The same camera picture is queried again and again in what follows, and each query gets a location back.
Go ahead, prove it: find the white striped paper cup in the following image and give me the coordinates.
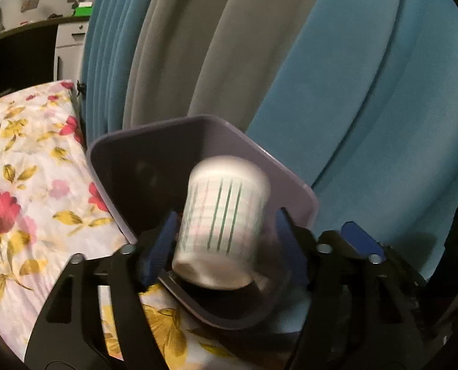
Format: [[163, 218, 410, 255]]
[[172, 155, 271, 291]]

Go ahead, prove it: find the dark desk with white frame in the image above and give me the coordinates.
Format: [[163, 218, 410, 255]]
[[0, 16, 89, 96]]

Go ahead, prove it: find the blue and grey curtain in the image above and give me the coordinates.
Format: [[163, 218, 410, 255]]
[[81, 0, 458, 277]]

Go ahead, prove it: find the floral bed sheet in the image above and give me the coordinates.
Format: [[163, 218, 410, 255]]
[[0, 80, 285, 369]]

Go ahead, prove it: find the purple plastic trash bin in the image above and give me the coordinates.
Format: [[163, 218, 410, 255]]
[[87, 115, 318, 331]]

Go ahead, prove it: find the green and white box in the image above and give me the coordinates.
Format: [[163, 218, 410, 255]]
[[74, 2, 93, 17]]

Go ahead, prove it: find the white drawer cabinet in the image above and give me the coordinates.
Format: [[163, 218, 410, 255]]
[[54, 22, 88, 83]]

